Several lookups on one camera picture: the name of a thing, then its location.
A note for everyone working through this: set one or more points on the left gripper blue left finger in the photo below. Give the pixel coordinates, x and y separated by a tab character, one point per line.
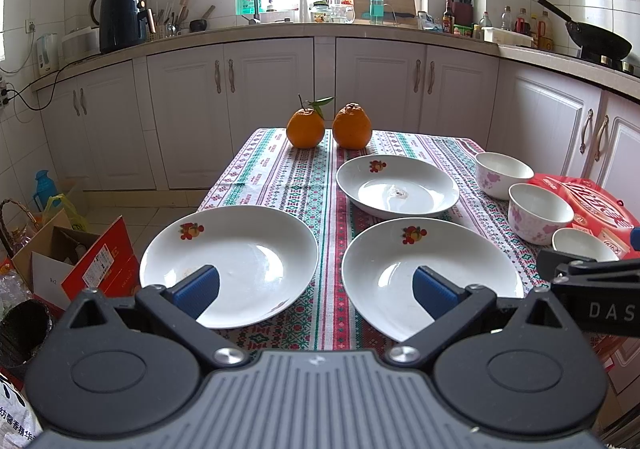
196	292

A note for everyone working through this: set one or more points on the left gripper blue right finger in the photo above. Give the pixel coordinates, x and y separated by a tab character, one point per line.
434	293

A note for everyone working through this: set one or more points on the floral white bowl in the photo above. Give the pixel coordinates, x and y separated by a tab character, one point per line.
496	173
535	213

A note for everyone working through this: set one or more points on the white plate with burn spot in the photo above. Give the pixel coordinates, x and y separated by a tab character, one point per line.
393	186

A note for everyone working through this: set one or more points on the patterned tablecloth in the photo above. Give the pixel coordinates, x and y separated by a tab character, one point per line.
268	171

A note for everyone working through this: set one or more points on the red cardboard box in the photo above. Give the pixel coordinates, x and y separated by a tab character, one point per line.
105	262

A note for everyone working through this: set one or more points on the red snack package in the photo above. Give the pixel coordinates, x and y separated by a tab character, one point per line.
596	211

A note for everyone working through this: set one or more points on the black trash bin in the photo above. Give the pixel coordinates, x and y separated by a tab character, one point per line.
23	330

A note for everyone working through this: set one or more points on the blue thermos bottle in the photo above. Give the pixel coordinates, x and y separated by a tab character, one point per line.
45	189

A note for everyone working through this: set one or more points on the orange without leaf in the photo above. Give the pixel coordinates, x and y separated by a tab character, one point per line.
351	128

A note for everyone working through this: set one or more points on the wicker basket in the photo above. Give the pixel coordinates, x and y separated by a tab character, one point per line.
16	236

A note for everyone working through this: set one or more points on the orange with green leaf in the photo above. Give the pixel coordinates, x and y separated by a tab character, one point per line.
305	129

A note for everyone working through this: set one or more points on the black wok pan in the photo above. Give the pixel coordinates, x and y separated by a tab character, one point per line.
594	39

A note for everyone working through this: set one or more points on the knife block with knives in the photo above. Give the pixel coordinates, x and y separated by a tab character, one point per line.
462	12

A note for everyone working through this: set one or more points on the wooden cutting board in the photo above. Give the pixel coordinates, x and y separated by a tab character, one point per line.
398	12

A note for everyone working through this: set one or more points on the teal water bottle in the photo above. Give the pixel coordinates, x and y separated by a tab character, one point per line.
377	11

